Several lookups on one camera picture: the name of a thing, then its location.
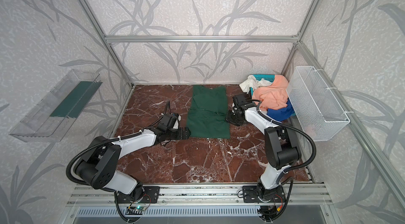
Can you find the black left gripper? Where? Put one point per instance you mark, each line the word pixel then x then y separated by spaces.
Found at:
pixel 180 133

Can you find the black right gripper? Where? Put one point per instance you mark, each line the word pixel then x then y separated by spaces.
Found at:
pixel 234 116

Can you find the green t-shirt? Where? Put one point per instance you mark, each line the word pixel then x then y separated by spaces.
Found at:
pixel 207 114

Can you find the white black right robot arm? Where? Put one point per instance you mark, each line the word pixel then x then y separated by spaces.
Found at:
pixel 280 156

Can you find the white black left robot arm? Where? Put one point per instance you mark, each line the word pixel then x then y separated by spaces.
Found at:
pixel 96 166

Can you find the white t-shirt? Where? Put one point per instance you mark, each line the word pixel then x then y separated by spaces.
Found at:
pixel 255 81

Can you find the peach pink t-shirt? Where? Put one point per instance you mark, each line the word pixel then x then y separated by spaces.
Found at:
pixel 273 97

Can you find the blue t-shirt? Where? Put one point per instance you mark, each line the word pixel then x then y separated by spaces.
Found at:
pixel 283 113

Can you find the teal plastic laundry basket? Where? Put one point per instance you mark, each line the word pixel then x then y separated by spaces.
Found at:
pixel 271 90

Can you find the green circuit board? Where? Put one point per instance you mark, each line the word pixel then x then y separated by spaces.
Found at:
pixel 136 210

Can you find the right base wiring bundle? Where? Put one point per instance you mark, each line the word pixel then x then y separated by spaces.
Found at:
pixel 272 209

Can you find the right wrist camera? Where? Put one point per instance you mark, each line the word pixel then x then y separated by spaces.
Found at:
pixel 242 102

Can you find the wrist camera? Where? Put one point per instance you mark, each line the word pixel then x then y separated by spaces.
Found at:
pixel 242 102
pixel 169 122

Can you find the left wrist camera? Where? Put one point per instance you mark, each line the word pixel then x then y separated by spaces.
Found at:
pixel 169 122

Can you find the white wire mesh basket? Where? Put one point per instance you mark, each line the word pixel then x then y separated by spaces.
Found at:
pixel 318 111

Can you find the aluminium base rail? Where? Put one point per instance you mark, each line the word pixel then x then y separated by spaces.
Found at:
pixel 204 194

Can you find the aluminium frame crossbar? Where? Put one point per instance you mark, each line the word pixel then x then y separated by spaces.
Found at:
pixel 196 39

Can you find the clear acrylic wall shelf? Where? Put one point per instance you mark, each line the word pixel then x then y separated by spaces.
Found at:
pixel 54 115

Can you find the aluminium frame post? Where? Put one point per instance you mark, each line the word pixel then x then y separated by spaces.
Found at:
pixel 97 27

